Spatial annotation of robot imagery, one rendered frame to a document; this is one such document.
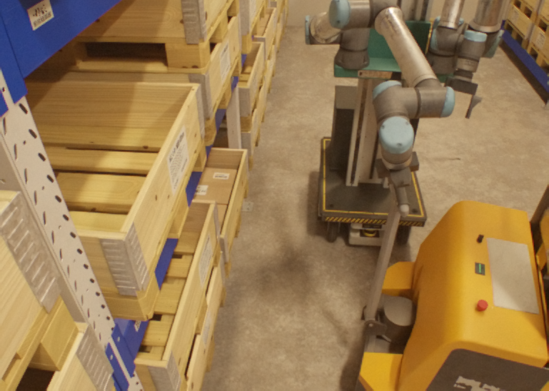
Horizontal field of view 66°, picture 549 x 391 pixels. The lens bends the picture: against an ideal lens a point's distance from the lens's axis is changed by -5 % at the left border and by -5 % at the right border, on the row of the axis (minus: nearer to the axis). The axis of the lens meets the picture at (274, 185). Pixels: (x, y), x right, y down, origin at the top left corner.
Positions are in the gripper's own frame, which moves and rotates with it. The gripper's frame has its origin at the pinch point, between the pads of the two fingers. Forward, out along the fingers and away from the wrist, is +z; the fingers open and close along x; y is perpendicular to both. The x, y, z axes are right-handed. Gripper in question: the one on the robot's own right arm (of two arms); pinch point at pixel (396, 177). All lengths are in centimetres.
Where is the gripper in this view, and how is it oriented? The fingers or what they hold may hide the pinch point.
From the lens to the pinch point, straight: 153.2
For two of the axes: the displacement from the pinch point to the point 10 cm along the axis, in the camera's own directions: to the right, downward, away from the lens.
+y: -1.1, -9.2, 3.8
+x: -9.6, 2.0, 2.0
